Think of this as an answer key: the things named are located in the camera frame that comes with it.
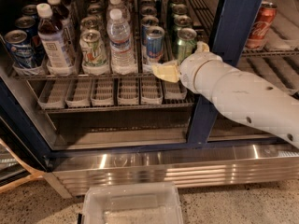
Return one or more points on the steel fridge base grille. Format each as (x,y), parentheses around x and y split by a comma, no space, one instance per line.
(187,168)

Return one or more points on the white green can front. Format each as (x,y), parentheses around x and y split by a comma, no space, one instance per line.
(93,48)

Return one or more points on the iced tea bottle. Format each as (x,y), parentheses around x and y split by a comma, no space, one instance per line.
(62,13)
(51,32)

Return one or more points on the red cola can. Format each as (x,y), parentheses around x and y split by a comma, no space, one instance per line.
(266,14)

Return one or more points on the blue pepsi can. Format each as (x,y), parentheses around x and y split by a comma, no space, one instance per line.
(29,26)
(20,48)

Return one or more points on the blue energy drink can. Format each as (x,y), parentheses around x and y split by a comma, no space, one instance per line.
(154,44)
(146,23)

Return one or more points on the iced tea bottle front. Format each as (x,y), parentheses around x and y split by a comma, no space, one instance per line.
(51,32)

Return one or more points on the blue fridge door frame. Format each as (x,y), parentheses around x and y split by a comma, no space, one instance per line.
(229,34)

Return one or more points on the blue energy drink can front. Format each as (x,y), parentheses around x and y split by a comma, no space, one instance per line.
(154,44)

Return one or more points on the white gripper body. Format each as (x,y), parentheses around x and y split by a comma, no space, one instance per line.
(191,69)

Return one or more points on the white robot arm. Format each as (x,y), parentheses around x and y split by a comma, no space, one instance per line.
(238,95)

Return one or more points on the white green can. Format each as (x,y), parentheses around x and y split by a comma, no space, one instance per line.
(93,48)
(89,23)

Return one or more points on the clear water bottle front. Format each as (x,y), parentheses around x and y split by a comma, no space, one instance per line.
(121,45)

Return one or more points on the clear water bottle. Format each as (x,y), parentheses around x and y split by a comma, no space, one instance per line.
(119,4)
(121,45)

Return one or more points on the green soda can front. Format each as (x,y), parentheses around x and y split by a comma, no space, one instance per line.
(185,43)

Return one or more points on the top wire shelf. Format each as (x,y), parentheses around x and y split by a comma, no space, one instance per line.
(277,60)

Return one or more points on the lower wire shelf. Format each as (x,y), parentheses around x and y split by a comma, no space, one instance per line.
(107,94)

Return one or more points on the blue pepsi can front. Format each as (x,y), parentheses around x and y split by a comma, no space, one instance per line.
(20,48)

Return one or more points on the wire shelf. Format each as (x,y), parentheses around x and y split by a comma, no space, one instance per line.
(107,94)
(277,60)

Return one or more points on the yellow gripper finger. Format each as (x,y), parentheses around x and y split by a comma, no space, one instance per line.
(202,47)
(168,71)

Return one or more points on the green soda can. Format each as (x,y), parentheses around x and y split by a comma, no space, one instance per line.
(178,10)
(182,21)
(185,43)
(171,3)

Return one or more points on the clear plastic bin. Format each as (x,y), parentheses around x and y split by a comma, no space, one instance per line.
(152,203)

